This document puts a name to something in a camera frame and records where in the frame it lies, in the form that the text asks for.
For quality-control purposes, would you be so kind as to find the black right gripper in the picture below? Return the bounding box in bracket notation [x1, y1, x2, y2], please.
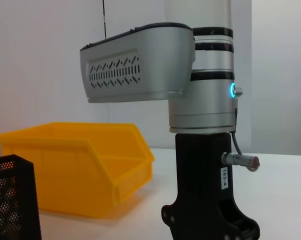
[160, 132, 262, 240]

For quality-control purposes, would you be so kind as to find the black mesh pen holder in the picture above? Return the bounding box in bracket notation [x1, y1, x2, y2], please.
[0, 154, 43, 240]

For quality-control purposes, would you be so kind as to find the yellow plastic bin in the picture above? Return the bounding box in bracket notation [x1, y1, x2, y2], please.
[0, 121, 156, 219]

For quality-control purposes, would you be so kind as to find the right gripper cable with plugs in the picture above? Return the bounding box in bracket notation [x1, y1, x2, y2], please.
[220, 86, 261, 173]

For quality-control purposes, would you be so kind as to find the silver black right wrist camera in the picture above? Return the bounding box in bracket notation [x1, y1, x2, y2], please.
[79, 22, 197, 104]

